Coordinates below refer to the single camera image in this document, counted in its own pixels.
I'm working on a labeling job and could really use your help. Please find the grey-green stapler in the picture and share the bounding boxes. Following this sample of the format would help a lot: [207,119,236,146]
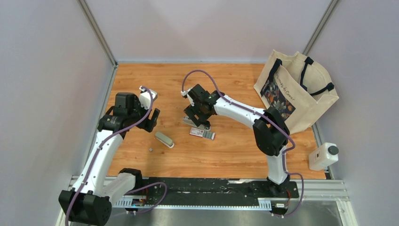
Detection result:
[155,131,175,148]

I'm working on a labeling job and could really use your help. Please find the aluminium frame rail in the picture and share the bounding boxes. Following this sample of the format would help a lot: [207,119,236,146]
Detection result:
[71,177,357,226]

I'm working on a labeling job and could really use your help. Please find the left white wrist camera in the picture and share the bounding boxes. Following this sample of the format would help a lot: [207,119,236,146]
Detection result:
[139,86,158,110]

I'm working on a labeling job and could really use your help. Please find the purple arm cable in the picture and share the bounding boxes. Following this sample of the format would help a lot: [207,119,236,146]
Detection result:
[64,87,168,226]
[181,70,304,218]

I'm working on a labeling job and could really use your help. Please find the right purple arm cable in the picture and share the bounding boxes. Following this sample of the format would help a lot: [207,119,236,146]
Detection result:
[181,70,304,218]

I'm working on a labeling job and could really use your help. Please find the red white staple box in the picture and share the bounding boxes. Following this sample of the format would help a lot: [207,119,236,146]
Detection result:
[189,128,215,140]

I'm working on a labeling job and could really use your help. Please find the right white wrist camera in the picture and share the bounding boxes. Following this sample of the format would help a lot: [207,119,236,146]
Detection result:
[180,88,192,101]

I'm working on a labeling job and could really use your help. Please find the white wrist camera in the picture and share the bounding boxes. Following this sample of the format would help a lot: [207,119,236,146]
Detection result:
[139,86,158,110]
[180,88,192,101]

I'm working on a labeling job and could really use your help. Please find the cream floral tote bag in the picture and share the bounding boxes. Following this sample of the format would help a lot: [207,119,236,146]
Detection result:
[254,50,339,134]

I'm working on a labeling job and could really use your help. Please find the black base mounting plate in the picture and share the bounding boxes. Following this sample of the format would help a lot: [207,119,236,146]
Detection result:
[118,177,303,215]

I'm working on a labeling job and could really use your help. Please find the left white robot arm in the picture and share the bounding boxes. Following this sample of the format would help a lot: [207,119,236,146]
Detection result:
[58,87,160,226]

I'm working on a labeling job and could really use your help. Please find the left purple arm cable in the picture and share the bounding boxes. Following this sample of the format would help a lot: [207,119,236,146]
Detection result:
[64,87,168,226]

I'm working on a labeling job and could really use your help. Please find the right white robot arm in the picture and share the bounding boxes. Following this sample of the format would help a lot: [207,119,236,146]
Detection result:
[181,84,289,197]

